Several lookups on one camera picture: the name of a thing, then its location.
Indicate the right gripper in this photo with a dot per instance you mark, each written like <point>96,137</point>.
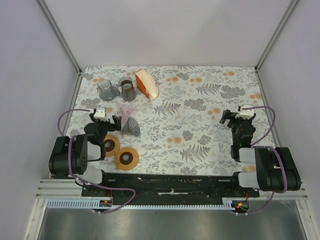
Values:
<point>226,115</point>

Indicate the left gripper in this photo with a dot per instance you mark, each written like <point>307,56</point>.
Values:
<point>116,126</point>

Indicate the glass coffee server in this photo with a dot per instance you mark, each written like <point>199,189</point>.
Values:
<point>106,90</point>

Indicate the ribbed glass dripper cone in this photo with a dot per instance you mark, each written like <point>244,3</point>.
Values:
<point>131,127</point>

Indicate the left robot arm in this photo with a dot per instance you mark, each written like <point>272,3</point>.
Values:
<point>71,156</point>

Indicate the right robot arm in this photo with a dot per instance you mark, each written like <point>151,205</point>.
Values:
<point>275,169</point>

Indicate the glass carafe brown band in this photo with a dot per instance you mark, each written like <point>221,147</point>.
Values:
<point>128,92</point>

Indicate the floral table mat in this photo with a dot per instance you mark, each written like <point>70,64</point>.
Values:
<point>181,132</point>

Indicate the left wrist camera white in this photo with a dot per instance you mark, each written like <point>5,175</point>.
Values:
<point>100,113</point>

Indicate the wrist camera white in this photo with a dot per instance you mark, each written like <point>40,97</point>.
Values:
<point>245,112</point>
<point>100,113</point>

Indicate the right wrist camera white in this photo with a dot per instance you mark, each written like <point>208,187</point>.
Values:
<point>245,112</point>

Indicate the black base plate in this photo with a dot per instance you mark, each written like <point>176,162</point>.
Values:
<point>213,186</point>

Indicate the white cable duct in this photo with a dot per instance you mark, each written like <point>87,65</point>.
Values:
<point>97,204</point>

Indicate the aluminium frame rail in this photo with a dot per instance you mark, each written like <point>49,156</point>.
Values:
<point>58,33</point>

